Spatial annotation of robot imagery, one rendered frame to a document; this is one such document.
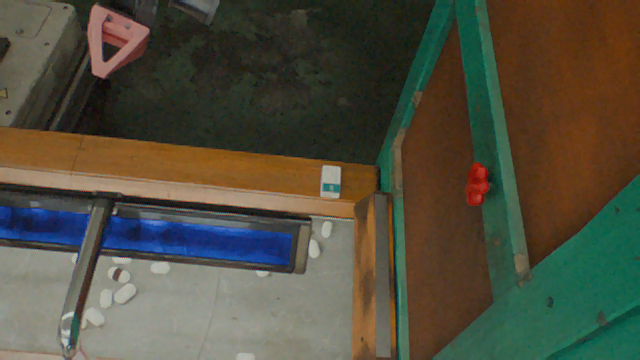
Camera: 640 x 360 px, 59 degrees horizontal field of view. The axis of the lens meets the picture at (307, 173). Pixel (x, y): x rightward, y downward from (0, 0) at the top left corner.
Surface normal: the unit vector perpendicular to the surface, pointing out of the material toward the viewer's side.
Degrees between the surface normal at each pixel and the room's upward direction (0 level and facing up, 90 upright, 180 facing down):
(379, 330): 0
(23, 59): 0
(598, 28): 90
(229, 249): 58
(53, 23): 1
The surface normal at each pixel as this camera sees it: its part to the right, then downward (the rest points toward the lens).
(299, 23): 0.11, -0.54
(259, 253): 0.00, 0.43
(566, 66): -0.99, -0.11
